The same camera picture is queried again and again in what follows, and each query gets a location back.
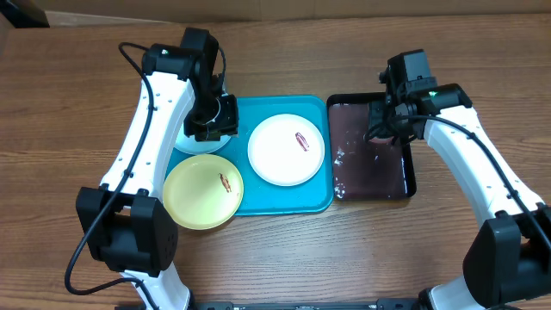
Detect light blue plate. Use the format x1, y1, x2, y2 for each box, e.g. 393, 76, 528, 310
175, 128, 231, 155

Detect teal plastic serving tray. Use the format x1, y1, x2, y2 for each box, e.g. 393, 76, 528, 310
164, 95, 335, 217

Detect yellow plate with stain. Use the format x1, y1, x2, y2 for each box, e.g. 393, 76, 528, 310
163, 154, 245, 230

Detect brown cardboard backdrop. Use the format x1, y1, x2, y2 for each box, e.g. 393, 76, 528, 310
33, 0, 550, 23

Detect black rectangular water tray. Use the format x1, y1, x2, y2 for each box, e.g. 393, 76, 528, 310
326, 92, 417, 201

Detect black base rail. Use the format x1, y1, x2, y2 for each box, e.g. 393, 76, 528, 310
115, 296, 496, 310

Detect green and pink sponge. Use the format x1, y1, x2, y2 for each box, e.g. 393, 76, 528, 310
368, 137, 393, 145

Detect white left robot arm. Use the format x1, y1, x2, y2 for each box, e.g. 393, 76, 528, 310
65, 40, 238, 309

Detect dark object top left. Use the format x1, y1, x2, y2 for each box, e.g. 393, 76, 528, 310
1, 0, 50, 28

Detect pink plate with red stain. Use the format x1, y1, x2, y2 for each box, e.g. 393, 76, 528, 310
247, 114, 325, 187

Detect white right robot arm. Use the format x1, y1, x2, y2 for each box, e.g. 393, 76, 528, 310
364, 84, 550, 309

